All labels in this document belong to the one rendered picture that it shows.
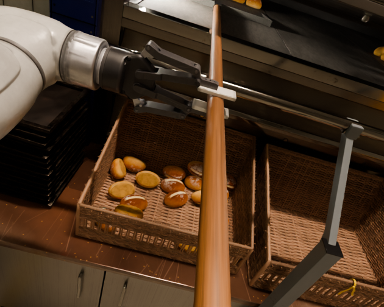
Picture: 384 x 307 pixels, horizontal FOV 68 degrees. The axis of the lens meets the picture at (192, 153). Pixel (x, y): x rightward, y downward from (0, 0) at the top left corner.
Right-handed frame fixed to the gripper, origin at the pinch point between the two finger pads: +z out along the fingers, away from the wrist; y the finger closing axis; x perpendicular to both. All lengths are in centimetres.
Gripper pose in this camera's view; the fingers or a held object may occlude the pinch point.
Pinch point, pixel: (214, 100)
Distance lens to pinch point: 52.9
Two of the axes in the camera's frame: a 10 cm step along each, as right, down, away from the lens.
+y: -2.8, 7.6, 5.9
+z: 9.6, 2.7, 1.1
